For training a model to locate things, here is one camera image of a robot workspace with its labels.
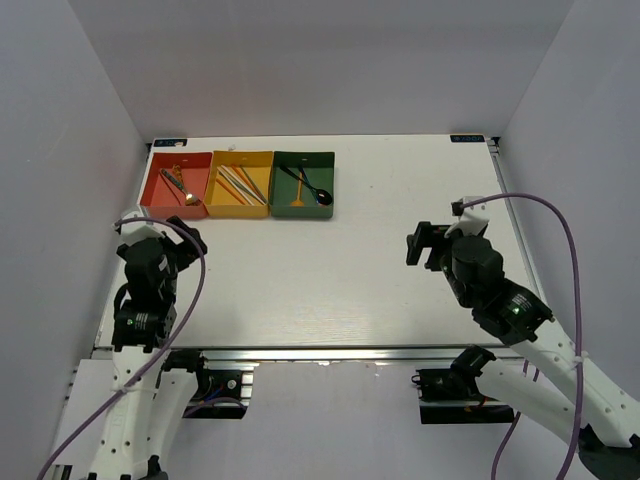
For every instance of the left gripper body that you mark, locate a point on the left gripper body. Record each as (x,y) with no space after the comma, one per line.
(177,255)

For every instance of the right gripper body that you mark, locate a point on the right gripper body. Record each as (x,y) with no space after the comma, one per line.
(438,261)

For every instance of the green handled silver fork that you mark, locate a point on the green handled silver fork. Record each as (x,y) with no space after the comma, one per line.
(190,198)

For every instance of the gold fork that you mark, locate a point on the gold fork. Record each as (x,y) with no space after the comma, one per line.
(177,172)

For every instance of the black spoon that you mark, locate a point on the black spoon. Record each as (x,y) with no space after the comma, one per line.
(288,171)

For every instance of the orange chopstick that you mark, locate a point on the orange chopstick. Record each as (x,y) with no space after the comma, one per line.
(237,184)
(230,189)

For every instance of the thin white chopstick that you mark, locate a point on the thin white chopstick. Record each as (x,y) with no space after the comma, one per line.
(238,194)

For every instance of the orange spoon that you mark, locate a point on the orange spoon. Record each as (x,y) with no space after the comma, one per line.
(298,202)

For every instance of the teal chopstick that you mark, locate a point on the teal chopstick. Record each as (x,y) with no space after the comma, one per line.
(252,182)
(257,185)

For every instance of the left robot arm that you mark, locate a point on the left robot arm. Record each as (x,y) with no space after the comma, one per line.
(151,385)

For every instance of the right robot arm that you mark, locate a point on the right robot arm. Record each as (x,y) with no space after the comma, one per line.
(585,407)

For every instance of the red paper box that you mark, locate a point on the red paper box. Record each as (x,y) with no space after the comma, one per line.
(161,199)

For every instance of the yellow paper box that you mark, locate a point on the yellow paper box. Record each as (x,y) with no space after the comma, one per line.
(252,167)

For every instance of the right blue table label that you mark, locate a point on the right blue table label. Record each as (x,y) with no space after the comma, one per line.
(467,138)

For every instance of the blue table label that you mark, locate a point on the blue table label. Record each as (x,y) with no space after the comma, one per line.
(467,138)
(169,142)

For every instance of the left blue table label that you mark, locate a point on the left blue table label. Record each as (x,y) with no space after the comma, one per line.
(169,142)

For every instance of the dark green paper box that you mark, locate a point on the dark green paper box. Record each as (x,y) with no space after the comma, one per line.
(320,169)

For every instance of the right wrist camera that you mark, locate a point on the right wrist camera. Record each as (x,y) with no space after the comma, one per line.
(472,217)

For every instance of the aluminium table front rail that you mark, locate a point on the aluminium table front rail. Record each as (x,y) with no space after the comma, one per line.
(325,355)

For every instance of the aluminium table side rail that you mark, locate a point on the aluminium table side rail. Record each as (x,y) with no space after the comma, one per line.
(532,274)

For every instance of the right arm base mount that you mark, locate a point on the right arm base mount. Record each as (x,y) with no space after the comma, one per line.
(450,396)

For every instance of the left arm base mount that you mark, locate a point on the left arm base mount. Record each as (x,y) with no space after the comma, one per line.
(218,393)

